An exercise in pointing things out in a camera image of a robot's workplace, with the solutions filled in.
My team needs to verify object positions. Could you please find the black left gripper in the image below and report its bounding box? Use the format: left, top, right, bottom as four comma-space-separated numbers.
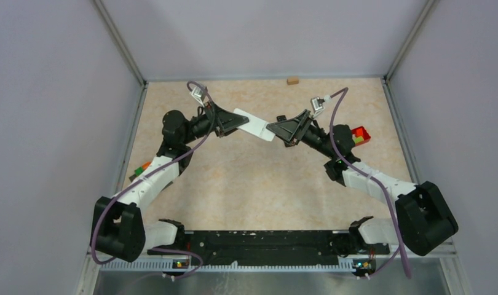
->
181, 99, 248, 144

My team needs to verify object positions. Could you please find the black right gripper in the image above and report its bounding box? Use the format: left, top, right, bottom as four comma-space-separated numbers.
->
268, 109, 336, 159

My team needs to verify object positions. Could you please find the white remote control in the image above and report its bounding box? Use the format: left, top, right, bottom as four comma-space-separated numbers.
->
234, 109, 275, 142

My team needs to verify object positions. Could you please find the black remote control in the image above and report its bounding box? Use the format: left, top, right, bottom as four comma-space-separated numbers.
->
276, 115, 287, 122

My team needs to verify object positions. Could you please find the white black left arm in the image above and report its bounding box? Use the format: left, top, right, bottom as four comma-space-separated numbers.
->
90, 103, 250, 265

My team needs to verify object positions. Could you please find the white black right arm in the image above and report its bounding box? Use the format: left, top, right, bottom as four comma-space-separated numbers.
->
266, 110, 459, 256

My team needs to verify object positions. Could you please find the small wooden block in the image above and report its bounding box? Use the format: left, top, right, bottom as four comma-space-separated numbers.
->
286, 77, 299, 85

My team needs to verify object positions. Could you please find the red plastic bin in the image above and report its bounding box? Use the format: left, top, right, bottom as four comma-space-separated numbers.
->
351, 126, 371, 146

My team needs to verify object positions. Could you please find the green block in bin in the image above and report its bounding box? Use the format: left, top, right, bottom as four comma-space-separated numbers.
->
354, 136, 364, 145

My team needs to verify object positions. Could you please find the orange green object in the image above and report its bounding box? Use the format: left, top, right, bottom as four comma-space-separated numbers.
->
128, 162, 151, 183

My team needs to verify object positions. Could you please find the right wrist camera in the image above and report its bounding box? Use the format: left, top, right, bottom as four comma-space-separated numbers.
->
310, 95, 331, 119

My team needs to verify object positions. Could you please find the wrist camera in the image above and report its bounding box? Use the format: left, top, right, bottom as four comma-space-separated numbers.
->
190, 86, 207, 107
310, 95, 331, 119

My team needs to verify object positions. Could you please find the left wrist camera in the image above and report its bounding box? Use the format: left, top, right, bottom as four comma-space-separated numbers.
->
190, 86, 207, 107

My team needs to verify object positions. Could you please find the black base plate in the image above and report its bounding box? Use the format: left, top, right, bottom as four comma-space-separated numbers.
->
167, 230, 389, 257

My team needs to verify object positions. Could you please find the aluminium frame rail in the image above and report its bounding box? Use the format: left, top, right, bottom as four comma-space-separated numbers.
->
85, 244, 457, 273

